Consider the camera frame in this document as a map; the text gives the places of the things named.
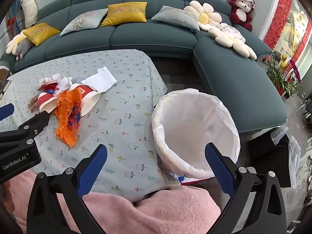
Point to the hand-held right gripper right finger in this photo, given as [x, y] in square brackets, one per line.
[219, 168]

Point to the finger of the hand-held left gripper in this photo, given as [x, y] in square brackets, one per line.
[6, 112]
[36, 121]

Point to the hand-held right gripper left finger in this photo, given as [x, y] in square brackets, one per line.
[95, 168]

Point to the brown snack wrapper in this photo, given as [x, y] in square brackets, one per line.
[33, 103]

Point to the small red white paper cup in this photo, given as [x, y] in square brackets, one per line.
[46, 100]

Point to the orange plastic bag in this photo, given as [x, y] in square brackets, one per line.
[68, 126]

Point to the white lined waste bin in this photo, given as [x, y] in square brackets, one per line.
[195, 131]

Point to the white tissue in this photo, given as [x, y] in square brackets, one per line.
[65, 84]
[56, 76]

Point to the large red white paper cup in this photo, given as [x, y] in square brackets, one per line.
[90, 102]

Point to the white paper napkin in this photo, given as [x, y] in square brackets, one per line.
[100, 81]

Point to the wooden chair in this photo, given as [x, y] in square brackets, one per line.
[3, 78]

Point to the red envelope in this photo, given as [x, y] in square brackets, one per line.
[50, 87]

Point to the black bag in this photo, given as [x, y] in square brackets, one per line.
[273, 156]

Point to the grey plush toy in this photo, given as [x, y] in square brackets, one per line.
[23, 47]

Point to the bubble wrap sheet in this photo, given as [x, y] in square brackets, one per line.
[279, 134]
[295, 160]

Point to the pink fleece clothing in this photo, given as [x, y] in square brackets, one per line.
[156, 212]

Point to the floral tablecloth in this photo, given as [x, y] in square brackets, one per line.
[121, 97]

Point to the small yellow cushion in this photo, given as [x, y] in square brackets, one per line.
[40, 33]

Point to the white plush alpaca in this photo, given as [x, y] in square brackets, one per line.
[28, 12]

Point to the dark dining chairs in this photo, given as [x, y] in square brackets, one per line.
[306, 109]

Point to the potted orchid plants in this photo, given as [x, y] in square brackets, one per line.
[280, 78]

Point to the grey-blue embroidered cushion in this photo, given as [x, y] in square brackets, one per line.
[175, 17]
[82, 22]

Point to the cream flower cushion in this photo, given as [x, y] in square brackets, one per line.
[226, 40]

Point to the folded pale blanket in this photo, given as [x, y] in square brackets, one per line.
[231, 30]

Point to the large yellow cushion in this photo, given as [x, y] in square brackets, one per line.
[124, 14]

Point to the teal sofa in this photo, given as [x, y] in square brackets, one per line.
[156, 36]

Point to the flower cushion with yellow centre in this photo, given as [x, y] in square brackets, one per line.
[203, 18]

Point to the red teddy bear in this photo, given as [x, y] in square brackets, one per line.
[241, 12]

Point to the red wall panel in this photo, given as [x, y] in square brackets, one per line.
[275, 29]

